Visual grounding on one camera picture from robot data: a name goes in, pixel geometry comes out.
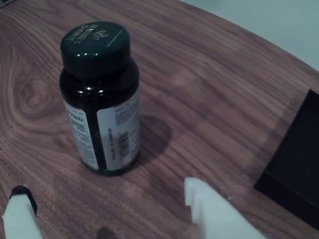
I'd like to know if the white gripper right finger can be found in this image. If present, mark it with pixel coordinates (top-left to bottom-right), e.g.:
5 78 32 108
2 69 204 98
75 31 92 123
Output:
184 177 265 239

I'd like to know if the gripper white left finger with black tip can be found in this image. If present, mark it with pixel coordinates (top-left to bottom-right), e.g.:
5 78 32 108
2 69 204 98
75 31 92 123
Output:
2 185 43 239

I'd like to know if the green pill bottle white label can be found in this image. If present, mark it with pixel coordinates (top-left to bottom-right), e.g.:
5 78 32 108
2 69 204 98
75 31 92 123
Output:
59 21 140 177

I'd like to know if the shallow black box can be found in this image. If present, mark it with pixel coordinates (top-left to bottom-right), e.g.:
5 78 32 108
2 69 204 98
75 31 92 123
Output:
253 89 319 231

